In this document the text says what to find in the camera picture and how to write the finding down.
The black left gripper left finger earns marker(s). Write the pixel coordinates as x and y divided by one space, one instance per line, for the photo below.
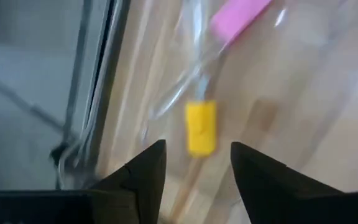
145 183

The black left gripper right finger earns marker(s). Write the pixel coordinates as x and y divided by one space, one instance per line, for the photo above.
269 193

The yellow mini silicone spatula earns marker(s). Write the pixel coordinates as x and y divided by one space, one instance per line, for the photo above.
201 127

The upper clear plastic container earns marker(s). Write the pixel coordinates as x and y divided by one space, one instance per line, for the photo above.
291 40

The black aluminium table frame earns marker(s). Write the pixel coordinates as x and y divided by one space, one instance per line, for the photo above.
113 62

